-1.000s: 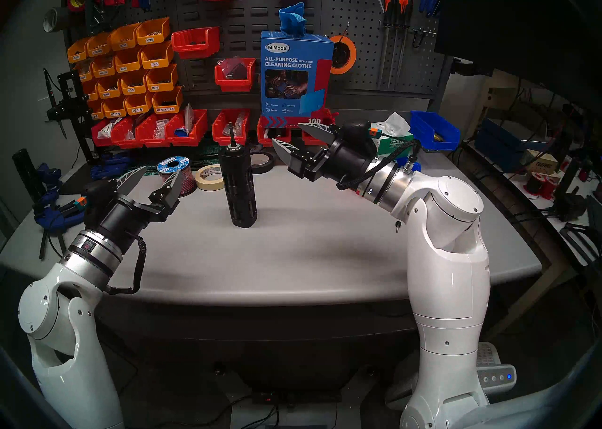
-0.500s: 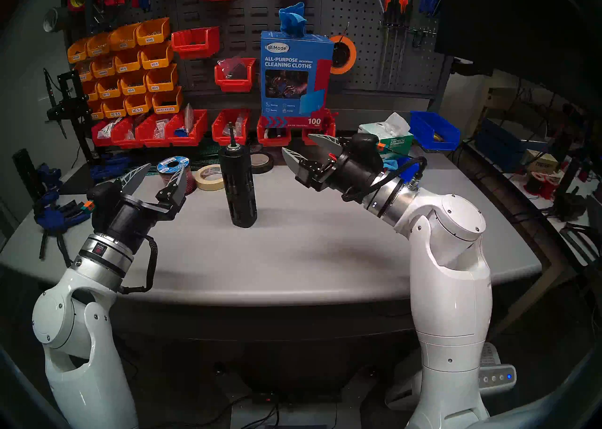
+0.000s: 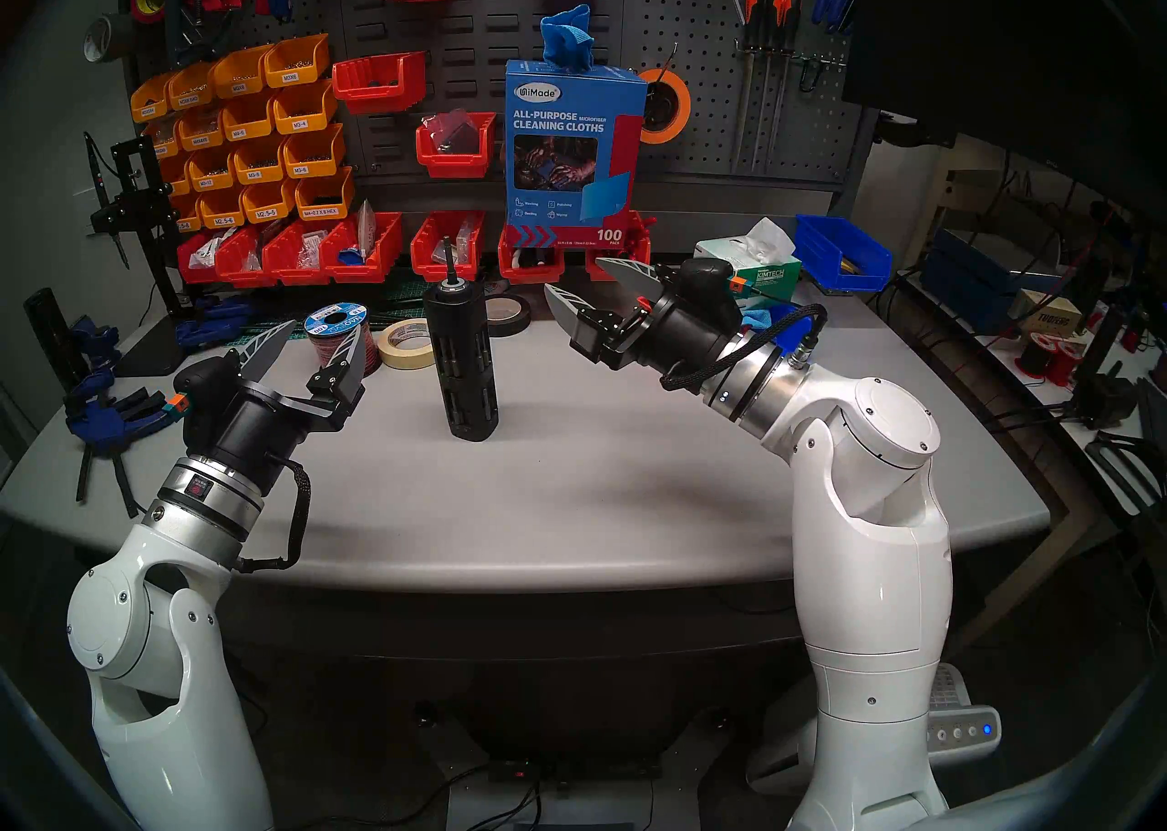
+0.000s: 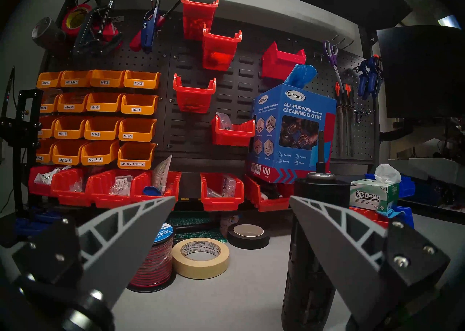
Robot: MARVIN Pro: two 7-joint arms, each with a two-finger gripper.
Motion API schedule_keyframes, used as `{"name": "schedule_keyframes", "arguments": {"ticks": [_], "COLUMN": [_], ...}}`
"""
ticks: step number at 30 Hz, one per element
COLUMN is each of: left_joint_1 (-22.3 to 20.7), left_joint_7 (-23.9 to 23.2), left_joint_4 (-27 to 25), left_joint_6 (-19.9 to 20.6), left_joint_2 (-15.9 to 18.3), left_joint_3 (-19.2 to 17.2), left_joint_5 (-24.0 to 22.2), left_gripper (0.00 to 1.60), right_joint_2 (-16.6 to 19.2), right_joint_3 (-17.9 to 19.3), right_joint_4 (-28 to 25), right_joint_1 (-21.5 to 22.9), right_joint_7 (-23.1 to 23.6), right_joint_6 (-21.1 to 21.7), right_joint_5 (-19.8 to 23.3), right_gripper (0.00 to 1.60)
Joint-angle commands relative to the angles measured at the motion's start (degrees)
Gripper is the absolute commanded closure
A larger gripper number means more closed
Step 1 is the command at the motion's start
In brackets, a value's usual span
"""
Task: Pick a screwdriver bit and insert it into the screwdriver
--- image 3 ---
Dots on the orange bin labelled M4-0.7 HEX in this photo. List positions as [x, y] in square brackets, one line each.
[324, 196]

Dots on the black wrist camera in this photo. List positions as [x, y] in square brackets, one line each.
[205, 392]
[711, 284]

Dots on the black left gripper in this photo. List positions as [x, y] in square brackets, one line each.
[264, 433]

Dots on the orange bin labelled M2.5-5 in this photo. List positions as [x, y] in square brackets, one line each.
[267, 202]

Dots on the tall clear plastic bag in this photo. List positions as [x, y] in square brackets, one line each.
[366, 232]

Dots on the large blue plastic bin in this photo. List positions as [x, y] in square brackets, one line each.
[825, 246]

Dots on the beige masking tape roll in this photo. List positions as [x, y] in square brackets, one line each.
[410, 355]

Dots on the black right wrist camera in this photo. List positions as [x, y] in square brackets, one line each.
[711, 284]

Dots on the orange bin labelled M3X6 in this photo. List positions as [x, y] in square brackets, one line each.
[296, 61]

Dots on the grey duct tape roll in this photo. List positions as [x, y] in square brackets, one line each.
[123, 36]

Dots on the small cardboard box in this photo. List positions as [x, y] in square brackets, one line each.
[1048, 319]

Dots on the green white Kimtech box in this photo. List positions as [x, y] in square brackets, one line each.
[775, 278]

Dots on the orange bin labelled M3X8 BAD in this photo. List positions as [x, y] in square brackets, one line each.
[191, 88]

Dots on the white plastic parts bag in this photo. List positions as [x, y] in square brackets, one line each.
[208, 250]

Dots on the orange bin labelled M3-4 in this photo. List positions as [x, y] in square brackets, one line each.
[304, 107]

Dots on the orange bin labelled M3-6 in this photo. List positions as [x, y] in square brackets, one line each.
[313, 152]

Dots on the dark grey pegboard back panel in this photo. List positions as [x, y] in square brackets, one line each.
[693, 27]

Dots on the dark blue case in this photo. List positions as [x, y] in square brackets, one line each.
[975, 282]

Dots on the orange bin labelled M2.5-6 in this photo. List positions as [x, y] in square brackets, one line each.
[222, 209]

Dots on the orange bin labelled M3-8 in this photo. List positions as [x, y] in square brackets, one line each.
[258, 162]

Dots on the thin metal screwdriver bit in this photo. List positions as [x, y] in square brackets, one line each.
[449, 264]

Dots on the green cutting mat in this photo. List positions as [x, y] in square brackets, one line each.
[401, 291]

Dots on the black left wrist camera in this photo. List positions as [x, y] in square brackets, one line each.
[205, 392]

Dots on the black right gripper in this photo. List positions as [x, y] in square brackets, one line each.
[688, 341]

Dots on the blue spring clamp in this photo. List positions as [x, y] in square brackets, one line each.
[205, 333]
[228, 308]

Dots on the black metal stand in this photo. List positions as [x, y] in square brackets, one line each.
[146, 205]

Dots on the small blue plastic bin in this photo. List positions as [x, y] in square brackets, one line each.
[795, 337]

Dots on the dark metal C-clamp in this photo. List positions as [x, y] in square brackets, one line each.
[180, 18]

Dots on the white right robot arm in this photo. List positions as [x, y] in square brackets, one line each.
[875, 547]

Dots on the small blue plastic part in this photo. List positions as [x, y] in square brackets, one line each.
[351, 257]

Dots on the black monitor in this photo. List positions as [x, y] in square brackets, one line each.
[985, 36]

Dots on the orange bin labelled M3-12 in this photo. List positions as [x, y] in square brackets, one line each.
[211, 170]

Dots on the orange bin labelled M3-16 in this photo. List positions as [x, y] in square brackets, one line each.
[175, 175]

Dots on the black power strip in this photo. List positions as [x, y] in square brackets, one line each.
[583, 771]

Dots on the blue cleaning cloths box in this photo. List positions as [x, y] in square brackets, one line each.
[565, 123]

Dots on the orange bin labelled M4X4X6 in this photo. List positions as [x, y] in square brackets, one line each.
[201, 129]

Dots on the orange bin labelled M3X5X6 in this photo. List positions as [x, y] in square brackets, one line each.
[164, 138]

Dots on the white tissue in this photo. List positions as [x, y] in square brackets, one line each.
[768, 241]

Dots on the light blue rag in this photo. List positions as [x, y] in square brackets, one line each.
[757, 320]

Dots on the black tape roll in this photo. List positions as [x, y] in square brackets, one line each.
[515, 319]

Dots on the blue microfiber cloth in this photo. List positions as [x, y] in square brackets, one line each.
[565, 41]

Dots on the orange bin labelled M3X5X4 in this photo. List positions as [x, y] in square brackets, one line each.
[150, 100]

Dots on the orange bin labelled 5-6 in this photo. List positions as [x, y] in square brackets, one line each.
[187, 216]

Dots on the orange tape roll on pegboard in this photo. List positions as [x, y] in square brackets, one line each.
[682, 109]

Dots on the clear bag dark parts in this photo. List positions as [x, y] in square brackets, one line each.
[453, 134]

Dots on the orange bin labelled M4-6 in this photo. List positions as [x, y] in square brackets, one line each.
[248, 118]

